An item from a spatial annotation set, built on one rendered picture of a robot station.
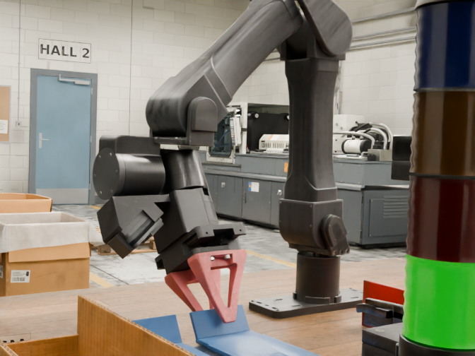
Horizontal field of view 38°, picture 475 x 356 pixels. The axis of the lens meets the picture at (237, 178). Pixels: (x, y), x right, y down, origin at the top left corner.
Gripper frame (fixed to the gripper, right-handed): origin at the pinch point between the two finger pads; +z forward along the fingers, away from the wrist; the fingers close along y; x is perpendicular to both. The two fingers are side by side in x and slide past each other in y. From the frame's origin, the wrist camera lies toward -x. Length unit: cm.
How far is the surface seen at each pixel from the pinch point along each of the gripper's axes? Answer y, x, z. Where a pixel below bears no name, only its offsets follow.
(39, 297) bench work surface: -31.7, -6.6, -13.7
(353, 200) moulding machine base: -415, 511, -182
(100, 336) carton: 0.9, -14.5, -0.2
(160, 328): 0.3, -7.6, -0.1
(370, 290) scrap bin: 1.8, 22.5, 0.1
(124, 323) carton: 6.5, -14.8, 0.2
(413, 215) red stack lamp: 44.1, -20.5, 5.7
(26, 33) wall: -800, 361, -655
